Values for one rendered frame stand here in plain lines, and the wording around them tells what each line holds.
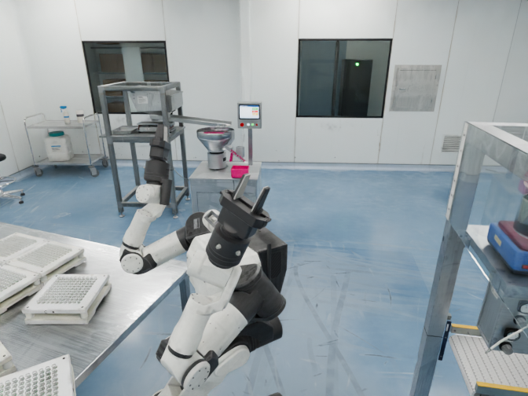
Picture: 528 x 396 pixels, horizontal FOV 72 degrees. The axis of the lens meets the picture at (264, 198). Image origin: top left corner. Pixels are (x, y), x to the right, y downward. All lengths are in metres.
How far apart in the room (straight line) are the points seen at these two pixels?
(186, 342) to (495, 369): 1.09
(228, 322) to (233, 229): 0.32
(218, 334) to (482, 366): 0.97
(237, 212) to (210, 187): 2.59
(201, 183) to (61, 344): 2.10
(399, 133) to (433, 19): 1.67
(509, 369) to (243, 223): 1.15
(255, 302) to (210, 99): 5.21
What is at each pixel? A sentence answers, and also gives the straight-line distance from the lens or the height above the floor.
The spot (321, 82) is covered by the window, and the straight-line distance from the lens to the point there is 5.94.
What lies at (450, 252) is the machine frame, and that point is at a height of 1.15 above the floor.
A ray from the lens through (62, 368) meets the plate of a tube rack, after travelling 1.41.
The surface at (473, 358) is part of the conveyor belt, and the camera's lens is 1.61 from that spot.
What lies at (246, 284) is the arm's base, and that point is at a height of 1.23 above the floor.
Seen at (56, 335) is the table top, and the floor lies 0.83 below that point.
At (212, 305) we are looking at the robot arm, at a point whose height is 1.27.
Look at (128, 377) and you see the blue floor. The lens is 2.57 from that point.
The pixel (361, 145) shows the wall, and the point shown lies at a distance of 6.20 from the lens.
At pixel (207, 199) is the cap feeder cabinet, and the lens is 3.40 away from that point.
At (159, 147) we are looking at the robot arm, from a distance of 1.37.
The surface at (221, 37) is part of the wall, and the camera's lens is 5.98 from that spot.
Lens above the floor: 1.83
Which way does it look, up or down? 22 degrees down
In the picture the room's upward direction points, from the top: straight up
